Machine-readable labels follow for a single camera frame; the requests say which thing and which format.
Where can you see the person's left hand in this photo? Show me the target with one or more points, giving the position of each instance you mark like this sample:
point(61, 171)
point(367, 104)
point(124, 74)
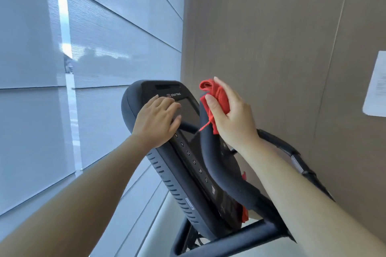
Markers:
point(152, 124)

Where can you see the person's right hand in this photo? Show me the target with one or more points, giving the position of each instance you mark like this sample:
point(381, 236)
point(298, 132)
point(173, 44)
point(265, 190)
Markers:
point(238, 121)

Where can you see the person's left thumb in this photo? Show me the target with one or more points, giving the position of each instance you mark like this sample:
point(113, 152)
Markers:
point(176, 125)

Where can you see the person's right thumb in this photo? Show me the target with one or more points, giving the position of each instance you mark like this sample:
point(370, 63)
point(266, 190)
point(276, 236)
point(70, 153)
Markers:
point(217, 106)

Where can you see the person's left middle finger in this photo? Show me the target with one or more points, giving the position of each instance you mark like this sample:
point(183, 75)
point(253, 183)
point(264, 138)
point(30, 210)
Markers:
point(169, 104)

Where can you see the person's left little finger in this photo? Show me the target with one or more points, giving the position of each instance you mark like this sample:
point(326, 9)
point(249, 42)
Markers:
point(153, 100)

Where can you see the red cleaning cloth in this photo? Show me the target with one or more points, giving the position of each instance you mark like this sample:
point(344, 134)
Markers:
point(217, 97)

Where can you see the person's left forearm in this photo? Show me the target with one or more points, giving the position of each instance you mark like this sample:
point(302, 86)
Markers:
point(78, 199)

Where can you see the person's right forearm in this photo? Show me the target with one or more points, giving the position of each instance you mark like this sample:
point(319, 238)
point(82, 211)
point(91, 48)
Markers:
point(307, 205)

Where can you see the black treadmill console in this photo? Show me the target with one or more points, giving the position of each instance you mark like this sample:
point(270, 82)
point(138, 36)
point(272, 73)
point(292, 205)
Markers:
point(187, 172)

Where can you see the grey window blind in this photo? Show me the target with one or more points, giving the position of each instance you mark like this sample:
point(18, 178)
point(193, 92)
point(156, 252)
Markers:
point(126, 25)
point(27, 85)

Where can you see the white paper notice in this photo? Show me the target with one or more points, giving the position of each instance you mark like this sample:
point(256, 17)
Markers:
point(376, 85)

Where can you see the black treadmill frame bar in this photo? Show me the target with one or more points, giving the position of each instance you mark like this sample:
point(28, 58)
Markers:
point(241, 237)

